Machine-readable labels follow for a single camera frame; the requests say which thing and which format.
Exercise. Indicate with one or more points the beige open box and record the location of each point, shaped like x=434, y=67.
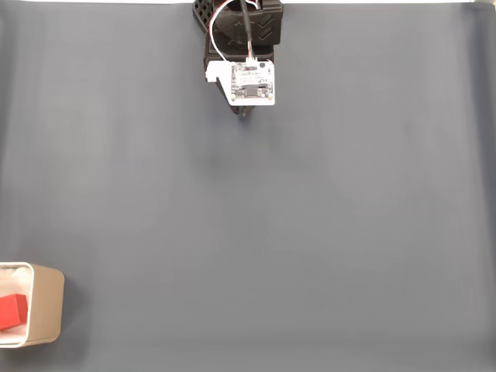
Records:
x=46, y=306

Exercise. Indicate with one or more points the red cube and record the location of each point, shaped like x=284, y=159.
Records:
x=13, y=312

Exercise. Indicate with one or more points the white soft padding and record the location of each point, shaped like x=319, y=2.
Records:
x=15, y=277

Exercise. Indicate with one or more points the blue-grey table mat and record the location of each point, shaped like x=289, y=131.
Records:
x=271, y=213

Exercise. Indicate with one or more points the white camera circuit board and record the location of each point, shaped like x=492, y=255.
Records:
x=252, y=83

